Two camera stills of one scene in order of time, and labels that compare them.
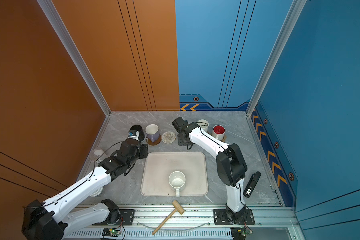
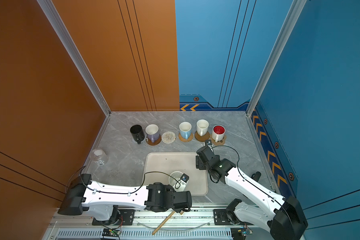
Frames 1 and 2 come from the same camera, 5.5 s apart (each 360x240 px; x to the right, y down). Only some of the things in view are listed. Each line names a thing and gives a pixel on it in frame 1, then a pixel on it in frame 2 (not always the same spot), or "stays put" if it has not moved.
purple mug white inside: (152, 131) stays put
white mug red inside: (218, 131) stays put
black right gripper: (180, 143) -> (199, 163)
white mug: (203, 124) stays put
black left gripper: (144, 150) -> (170, 189)
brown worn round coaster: (155, 142) stays put
